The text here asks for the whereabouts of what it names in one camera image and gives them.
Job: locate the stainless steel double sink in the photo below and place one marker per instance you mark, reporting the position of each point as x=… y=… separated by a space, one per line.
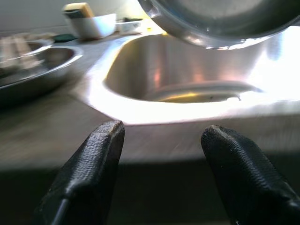
x=164 y=61

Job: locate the green scouring pad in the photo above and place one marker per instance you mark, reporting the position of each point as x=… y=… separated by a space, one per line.
x=64 y=38

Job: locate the small white dish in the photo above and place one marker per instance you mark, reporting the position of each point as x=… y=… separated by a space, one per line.
x=129 y=27

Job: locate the beige dish rag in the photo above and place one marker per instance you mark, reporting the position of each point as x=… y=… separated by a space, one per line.
x=35 y=36

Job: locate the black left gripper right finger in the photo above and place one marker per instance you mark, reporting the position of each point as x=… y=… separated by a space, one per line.
x=239 y=168

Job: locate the shallow stainless steel plate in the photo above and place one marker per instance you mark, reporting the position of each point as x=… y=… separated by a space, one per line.
x=54 y=61

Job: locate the small stainless steel bowl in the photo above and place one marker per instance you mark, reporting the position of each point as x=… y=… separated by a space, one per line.
x=211 y=28

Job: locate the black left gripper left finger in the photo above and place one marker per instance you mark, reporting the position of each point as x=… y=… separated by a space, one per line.
x=89 y=168

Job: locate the yellow dish sponge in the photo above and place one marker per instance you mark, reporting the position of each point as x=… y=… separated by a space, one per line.
x=79 y=9

